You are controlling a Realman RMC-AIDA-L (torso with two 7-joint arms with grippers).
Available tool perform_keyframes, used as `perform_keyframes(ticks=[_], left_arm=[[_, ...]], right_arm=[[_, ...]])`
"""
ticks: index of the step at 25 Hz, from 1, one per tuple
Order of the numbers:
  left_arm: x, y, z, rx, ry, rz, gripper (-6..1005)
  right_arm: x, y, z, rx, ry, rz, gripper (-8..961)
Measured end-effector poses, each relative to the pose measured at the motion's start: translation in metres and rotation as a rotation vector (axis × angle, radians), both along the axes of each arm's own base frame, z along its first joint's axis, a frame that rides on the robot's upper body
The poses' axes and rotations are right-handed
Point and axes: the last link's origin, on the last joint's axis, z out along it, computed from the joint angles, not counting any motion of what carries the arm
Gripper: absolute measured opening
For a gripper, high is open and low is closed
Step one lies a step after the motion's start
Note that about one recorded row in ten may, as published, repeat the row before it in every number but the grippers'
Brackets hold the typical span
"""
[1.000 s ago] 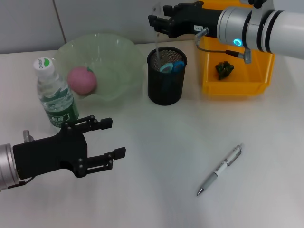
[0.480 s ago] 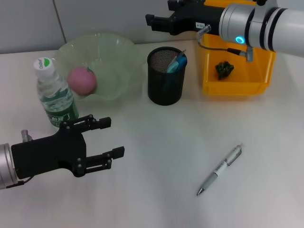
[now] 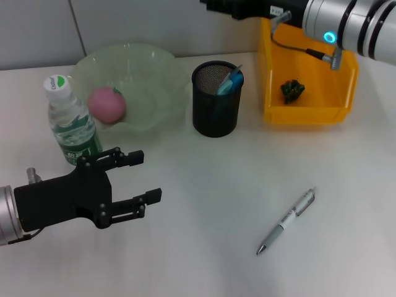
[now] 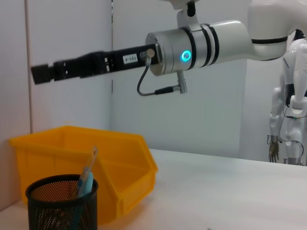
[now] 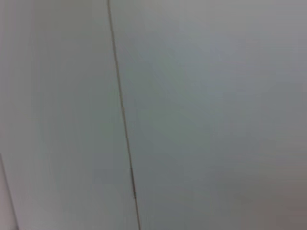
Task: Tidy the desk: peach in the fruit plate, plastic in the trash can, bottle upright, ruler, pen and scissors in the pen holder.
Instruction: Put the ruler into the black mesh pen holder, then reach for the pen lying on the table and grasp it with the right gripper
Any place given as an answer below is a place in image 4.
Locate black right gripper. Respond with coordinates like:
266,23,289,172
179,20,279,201
30,43,161,84

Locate yellow plastic storage bin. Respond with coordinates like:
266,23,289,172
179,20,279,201
9,126,159,226

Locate white humanoid robot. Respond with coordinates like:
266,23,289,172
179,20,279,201
267,30,307,166

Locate blue scissors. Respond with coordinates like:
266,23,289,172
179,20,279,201
71,172,94,223

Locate black mesh pen cup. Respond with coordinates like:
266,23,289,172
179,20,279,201
25,174,99,230

